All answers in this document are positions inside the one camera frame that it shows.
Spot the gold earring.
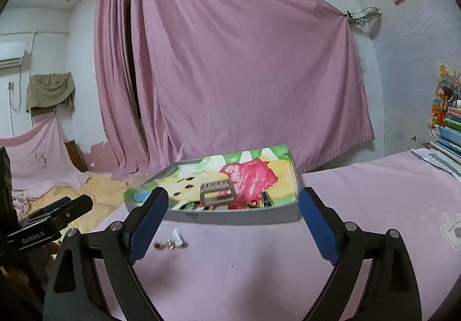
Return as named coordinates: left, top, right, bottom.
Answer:
left=167, top=240, right=176, bottom=250
left=154, top=241, right=165, bottom=250

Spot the black white striped hair clip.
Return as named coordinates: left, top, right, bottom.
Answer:
left=260, top=191, right=273, bottom=208

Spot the person's left hand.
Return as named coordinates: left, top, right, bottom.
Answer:
left=1, top=242, right=60, bottom=301

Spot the yellow bed blanket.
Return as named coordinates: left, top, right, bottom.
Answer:
left=27, top=170, right=146, bottom=235

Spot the pink embroidered draped sheet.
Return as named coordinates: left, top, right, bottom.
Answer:
left=1, top=113, right=88, bottom=199

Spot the brown wooden headboard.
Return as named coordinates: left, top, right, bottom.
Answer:
left=65, top=141, right=88, bottom=172

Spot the narrow pink curtain panel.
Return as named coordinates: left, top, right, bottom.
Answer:
left=94, top=0, right=148, bottom=180

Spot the white fabric label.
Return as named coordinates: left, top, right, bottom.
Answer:
left=441, top=216, right=461, bottom=249

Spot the olive green hanging cloth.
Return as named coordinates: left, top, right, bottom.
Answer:
left=26, top=72, right=76, bottom=113

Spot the pink table cloth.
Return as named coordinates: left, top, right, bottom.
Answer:
left=91, top=149, right=461, bottom=321

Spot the white air conditioner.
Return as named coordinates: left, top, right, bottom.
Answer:
left=0, top=41, right=27, bottom=70

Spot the stack of books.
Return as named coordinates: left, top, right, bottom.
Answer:
left=412, top=63, right=461, bottom=180

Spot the grey tray with colourful lining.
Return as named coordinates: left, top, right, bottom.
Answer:
left=123, top=145, right=303, bottom=225

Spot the large pink curtain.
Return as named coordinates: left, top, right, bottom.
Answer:
left=131, top=0, right=375, bottom=173

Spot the wire wall rack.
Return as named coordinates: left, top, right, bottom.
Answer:
left=344, top=7, right=382, bottom=26

